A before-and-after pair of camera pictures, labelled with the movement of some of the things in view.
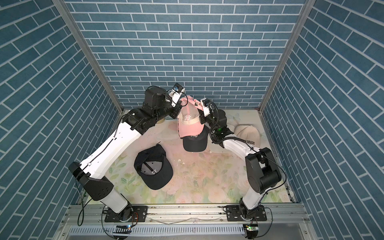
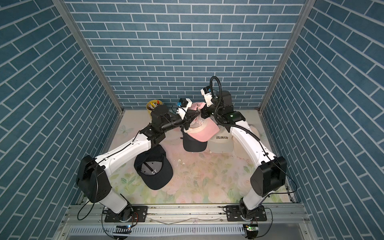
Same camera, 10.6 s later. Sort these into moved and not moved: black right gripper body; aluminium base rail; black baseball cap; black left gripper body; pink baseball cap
Moved: pink baseball cap; black right gripper body; black left gripper body
Not moved: black baseball cap; aluminium base rail
